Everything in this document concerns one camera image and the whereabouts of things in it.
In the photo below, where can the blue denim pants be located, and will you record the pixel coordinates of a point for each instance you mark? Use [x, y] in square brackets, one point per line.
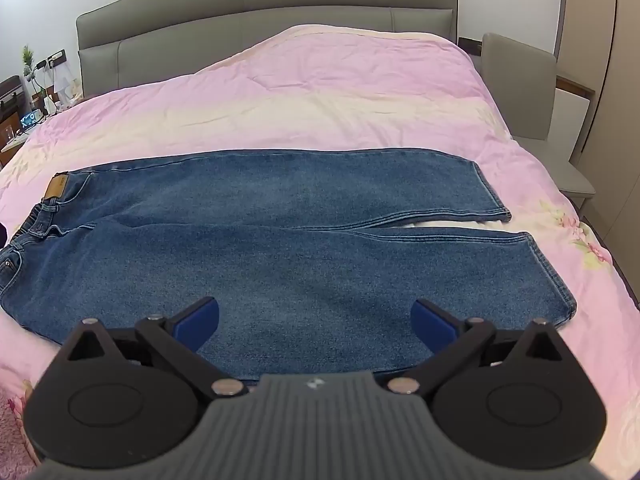
[300, 260]

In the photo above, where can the grey padded bed headboard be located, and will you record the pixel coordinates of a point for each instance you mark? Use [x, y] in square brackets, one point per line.
[250, 5]

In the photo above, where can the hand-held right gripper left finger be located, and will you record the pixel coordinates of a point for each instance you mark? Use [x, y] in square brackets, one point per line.
[198, 323]

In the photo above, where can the dark wall socket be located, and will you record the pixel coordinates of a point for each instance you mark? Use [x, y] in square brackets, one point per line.
[57, 58]

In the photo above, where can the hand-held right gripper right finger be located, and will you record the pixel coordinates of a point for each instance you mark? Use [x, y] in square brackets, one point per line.
[432, 325]

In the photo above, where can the pink floral blanket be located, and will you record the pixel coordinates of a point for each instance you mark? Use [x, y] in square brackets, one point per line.
[325, 100]

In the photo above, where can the small green plant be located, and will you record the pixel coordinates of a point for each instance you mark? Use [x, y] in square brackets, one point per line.
[29, 62]

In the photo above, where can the blue tissue box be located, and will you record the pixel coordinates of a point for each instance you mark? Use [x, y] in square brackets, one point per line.
[32, 119]

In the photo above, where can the dark brown suitcase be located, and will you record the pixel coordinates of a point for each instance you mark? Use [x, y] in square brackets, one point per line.
[11, 91]

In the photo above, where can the grey chair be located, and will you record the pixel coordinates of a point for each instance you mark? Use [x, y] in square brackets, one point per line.
[530, 90]

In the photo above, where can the cluttered nightstand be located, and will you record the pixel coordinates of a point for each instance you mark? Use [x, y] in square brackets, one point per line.
[12, 142]

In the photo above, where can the white desk with brown top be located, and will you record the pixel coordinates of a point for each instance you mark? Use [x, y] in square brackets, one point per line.
[571, 120]

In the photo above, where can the beige wardrobe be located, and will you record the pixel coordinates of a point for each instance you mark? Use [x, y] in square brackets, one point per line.
[616, 110]

